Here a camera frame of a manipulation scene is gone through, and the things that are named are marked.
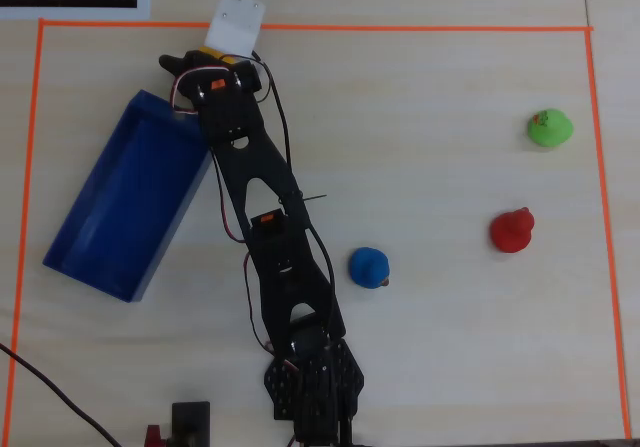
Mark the orange tape border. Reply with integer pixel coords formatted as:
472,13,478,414
4,17,633,441

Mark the red white black servo wire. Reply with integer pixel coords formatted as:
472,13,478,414
169,65,232,119

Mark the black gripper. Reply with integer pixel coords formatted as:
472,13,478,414
158,49,262,99

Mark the blue rubber duck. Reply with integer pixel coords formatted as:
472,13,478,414
348,246,392,290

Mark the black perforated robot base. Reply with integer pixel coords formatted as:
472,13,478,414
263,337,366,444

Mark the thick black cable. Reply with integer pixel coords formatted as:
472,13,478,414
0,341,122,447

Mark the blue plastic box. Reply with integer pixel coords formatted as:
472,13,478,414
42,89,215,304

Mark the yellow rubber duck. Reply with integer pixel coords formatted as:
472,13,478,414
197,45,239,66

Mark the black clamp bracket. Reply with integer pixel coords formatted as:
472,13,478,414
170,401,212,447

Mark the green rubber duck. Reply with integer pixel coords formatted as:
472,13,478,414
526,108,575,149

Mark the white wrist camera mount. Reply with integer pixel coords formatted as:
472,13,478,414
203,0,267,54

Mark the black camera cable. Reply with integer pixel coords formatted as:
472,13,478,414
249,49,337,341

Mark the red rubber duck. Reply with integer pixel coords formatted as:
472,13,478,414
489,206,536,254

